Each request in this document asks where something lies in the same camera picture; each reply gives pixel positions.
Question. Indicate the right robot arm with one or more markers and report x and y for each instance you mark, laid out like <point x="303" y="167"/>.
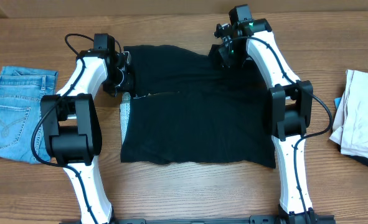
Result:
<point x="287" y="111"/>

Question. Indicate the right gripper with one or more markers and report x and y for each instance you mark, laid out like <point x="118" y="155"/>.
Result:
<point x="222" y="50"/>

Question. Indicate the white folded garment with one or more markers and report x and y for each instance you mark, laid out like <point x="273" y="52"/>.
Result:
<point x="350" y="128"/>

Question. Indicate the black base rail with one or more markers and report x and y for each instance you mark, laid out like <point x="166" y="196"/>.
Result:
<point x="254" y="219"/>

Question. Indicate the black shorts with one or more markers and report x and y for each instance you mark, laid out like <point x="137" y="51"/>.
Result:
<point x="184" y="108"/>

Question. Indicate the blue patterned cloth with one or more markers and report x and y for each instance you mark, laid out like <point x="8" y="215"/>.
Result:
<point x="337" y="102"/>

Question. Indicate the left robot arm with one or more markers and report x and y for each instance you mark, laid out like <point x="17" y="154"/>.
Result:
<point x="69" y="120"/>

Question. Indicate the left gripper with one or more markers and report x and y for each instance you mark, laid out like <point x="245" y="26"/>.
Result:
<point x="131" y="78"/>

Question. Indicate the blue denim jeans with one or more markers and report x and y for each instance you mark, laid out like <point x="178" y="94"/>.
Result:
<point x="21" y="90"/>

